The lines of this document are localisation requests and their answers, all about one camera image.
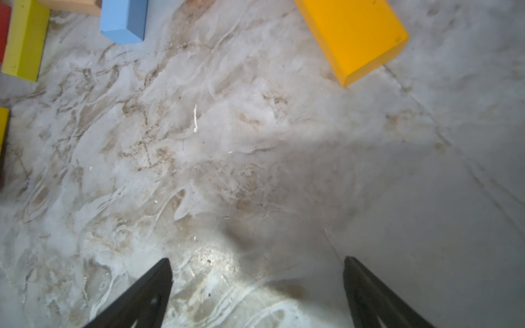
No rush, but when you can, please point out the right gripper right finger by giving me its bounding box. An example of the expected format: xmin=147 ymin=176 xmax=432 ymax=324
xmin=343 ymin=256 xmax=433 ymax=327

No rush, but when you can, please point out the tan wooden block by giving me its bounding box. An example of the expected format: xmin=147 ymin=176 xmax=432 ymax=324
xmin=38 ymin=0 xmax=103 ymax=16

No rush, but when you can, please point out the orange-yellow block right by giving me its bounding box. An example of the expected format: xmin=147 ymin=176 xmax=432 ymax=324
xmin=295 ymin=0 xmax=410 ymax=87

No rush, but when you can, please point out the light blue block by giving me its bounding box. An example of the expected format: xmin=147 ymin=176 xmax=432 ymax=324
xmin=100 ymin=0 xmax=148 ymax=45

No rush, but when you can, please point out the red block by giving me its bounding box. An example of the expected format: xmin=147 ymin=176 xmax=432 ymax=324
xmin=0 ymin=2 xmax=11 ymax=64

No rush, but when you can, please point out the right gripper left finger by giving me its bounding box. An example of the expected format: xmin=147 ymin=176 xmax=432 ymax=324
xmin=86 ymin=258 xmax=172 ymax=327

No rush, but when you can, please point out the lime yellow block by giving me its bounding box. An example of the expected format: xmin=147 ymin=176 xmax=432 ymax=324
xmin=1 ymin=0 xmax=51 ymax=82

